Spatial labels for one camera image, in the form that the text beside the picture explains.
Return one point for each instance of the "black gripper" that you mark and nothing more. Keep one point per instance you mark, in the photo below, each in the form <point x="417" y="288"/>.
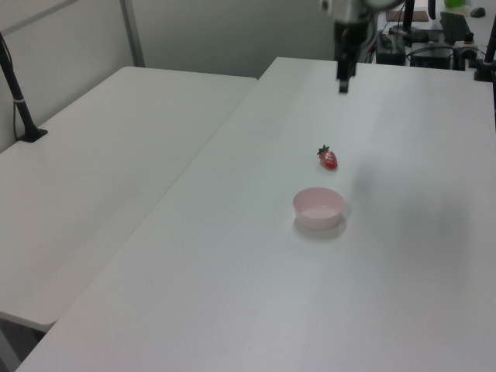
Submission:
<point x="350" y="38"/>

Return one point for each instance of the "red toy strawberry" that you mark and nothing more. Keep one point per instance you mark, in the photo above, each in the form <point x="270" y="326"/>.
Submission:
<point x="330" y="160"/>

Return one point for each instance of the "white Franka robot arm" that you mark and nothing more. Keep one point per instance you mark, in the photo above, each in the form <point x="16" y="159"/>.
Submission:
<point x="348" y="9"/>

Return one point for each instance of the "pink plastic bowl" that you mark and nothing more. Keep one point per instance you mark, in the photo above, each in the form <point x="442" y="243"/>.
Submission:
<point x="317" y="219"/>

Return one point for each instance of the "black electronics box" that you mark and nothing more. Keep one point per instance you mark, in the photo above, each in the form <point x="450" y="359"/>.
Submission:
<point x="391" y="50"/>

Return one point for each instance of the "black stand with round base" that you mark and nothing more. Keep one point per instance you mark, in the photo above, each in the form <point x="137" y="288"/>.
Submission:
<point x="408" y="23"/>

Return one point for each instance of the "black controller box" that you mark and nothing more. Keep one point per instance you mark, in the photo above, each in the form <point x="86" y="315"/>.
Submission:
<point x="432" y="58"/>

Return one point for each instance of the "brown flat pad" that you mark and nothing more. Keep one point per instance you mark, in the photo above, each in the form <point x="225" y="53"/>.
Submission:
<point x="420" y="16"/>

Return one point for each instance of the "black keyboard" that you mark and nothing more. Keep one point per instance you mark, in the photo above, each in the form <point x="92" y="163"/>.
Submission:
<point x="454" y="25"/>

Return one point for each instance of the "green object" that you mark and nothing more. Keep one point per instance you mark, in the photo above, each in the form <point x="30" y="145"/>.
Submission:
<point x="454" y="3"/>

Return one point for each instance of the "grey computer mouse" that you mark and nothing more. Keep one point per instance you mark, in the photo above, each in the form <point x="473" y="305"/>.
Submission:
<point x="477" y="12"/>

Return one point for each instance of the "white side table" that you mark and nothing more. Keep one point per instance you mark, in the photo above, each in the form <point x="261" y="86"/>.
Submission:
<point x="97" y="174"/>

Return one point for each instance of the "black clamped camera pole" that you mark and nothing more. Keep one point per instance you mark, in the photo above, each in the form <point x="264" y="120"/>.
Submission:
<point x="486" y="66"/>

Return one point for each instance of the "black camera pole with base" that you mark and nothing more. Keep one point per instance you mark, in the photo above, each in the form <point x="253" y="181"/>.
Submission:
<point x="15" y="89"/>

